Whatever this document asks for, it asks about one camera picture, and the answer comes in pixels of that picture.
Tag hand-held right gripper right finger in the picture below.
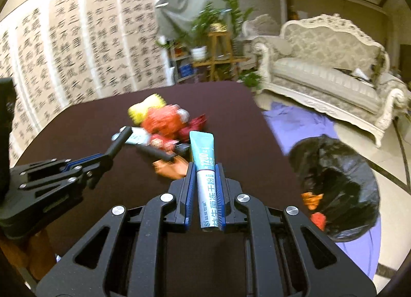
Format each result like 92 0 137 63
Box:
215 162 377 297

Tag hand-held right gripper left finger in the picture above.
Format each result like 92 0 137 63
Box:
35 162 197 297

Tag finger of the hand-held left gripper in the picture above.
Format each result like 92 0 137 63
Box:
11 127 133 182
18 169 101 195

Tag white blue sachet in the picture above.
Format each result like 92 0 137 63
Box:
112 126 152 146

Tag teal white stick sachet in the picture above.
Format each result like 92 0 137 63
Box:
189 131 223 232

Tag orange wrapper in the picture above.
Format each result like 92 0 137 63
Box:
152 155 191 180
301 192 325 211

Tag red white patterned wrapper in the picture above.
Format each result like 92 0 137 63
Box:
149 134 176 152

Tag dark red wrapper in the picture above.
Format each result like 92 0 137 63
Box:
179 114 208 142

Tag black trash bag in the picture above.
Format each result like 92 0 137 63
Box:
287 134 381 242

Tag yellow foam fruit net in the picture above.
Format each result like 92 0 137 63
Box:
128 93 166 126

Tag black stick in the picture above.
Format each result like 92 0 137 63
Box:
137 145 177 160

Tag brown wooden furniture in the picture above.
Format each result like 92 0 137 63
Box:
0 229 56 282

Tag orange crumpled wrapper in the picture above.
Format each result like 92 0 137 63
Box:
301 192 325 211

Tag metal shelf rack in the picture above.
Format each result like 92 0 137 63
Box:
166 46 194 85

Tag small red mesh net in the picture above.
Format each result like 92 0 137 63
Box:
310 212 327 231

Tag row of calligraphy paper sheets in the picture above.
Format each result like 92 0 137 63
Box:
0 0 176 163

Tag purple cloth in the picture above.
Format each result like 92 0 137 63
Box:
261 101 382 280

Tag green plant in white pot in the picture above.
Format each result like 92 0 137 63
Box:
189 2 219 62

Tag small green plant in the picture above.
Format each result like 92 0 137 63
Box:
239 70 263 90

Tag wooden plant stand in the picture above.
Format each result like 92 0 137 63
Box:
192 30 251 83

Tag cream ornate sofa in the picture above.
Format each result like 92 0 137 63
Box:
251 13 409 149

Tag tall green plant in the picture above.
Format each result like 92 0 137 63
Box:
223 0 255 38

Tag cream ornate armchair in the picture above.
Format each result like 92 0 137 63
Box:
242 13 282 42

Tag papers on sofa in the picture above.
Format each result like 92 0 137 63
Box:
333 67 375 88

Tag dark wooden ornament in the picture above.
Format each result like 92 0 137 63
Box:
372 49 388 77

